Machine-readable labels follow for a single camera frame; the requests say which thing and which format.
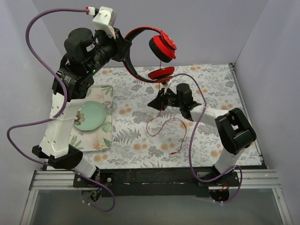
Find red headphones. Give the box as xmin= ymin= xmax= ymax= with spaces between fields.
xmin=123 ymin=26 xmax=177 ymax=83

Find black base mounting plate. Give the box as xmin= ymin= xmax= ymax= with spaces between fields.
xmin=72 ymin=167 xmax=242 ymax=199

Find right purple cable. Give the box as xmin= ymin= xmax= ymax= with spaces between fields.
xmin=171 ymin=74 xmax=243 ymax=204

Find aluminium frame rail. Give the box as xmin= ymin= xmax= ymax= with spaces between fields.
xmin=21 ymin=166 xmax=292 ymax=225

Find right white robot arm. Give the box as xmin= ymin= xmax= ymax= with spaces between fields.
xmin=148 ymin=83 xmax=256 ymax=186

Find red headphone cable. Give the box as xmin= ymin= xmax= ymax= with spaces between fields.
xmin=146 ymin=60 xmax=188 ymax=155

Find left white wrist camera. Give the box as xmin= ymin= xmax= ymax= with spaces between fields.
xmin=86 ymin=6 xmax=117 ymax=39

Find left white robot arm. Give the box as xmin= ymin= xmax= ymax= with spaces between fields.
xmin=32 ymin=28 xmax=131 ymax=188

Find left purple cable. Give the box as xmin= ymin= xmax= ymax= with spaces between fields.
xmin=6 ymin=6 xmax=116 ymax=213

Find green ceramic plate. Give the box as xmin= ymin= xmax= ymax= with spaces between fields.
xmin=74 ymin=101 xmax=106 ymax=131

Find floral rectangular tray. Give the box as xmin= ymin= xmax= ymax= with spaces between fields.
xmin=69 ymin=84 xmax=114 ymax=152

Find purple cable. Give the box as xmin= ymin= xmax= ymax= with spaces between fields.
xmin=171 ymin=74 xmax=243 ymax=204
xmin=6 ymin=6 xmax=116 ymax=213

